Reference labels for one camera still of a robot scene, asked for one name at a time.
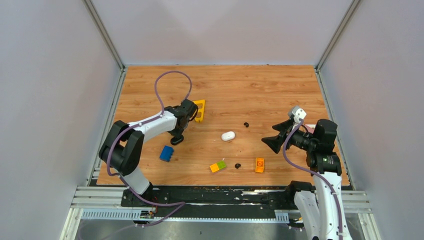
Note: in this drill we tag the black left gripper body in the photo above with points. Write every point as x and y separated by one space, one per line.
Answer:
178 132

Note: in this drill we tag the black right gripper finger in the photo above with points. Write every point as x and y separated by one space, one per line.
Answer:
285 126
275 143

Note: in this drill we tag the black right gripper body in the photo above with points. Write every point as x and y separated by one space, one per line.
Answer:
298 138

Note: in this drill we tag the black earbud charging case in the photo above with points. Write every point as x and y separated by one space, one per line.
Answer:
177 140

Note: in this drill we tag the white earbud charging case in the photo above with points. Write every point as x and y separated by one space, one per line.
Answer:
228 136

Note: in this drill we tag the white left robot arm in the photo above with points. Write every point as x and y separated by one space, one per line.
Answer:
122 147

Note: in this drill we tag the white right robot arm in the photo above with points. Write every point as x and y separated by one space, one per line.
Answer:
320 203

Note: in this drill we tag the yellow triangular toy block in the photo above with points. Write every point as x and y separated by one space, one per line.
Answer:
200 112

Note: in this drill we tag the orange arch toy block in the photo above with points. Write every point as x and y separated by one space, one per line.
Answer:
259 165

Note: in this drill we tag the blue toy brick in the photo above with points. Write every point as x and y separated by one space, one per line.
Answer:
166 153

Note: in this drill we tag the orange green toy brick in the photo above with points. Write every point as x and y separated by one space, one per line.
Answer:
217 166

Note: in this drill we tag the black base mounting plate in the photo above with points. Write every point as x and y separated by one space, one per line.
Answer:
215 201

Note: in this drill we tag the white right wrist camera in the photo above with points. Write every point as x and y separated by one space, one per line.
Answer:
297 114

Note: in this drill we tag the white slotted cable duct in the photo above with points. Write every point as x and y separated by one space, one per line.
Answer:
143 215

